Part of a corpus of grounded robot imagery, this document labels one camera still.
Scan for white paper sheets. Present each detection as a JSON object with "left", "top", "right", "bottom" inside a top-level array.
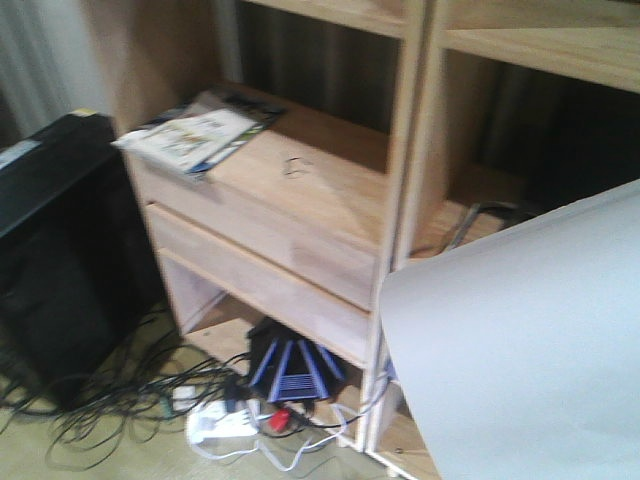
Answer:
[{"left": 380, "top": 182, "right": 639, "bottom": 479}]

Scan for black blue router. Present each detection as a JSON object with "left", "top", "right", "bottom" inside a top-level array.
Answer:
[{"left": 246, "top": 317, "right": 346, "bottom": 403}]

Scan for wooden shelf unit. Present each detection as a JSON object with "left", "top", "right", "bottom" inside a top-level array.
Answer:
[{"left": 84, "top": 0, "right": 640, "bottom": 480}]

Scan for stack of magazines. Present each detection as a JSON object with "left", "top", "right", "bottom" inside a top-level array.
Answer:
[{"left": 112, "top": 87, "right": 286, "bottom": 178}]

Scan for white power strip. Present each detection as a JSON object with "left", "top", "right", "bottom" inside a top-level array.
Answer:
[{"left": 185, "top": 399, "right": 260, "bottom": 445}]

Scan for black computer case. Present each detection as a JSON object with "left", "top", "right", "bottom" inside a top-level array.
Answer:
[{"left": 1, "top": 113, "right": 166, "bottom": 408}]

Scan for grey curtain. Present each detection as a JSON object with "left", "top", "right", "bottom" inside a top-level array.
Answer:
[{"left": 1, "top": 1, "right": 110, "bottom": 138}]

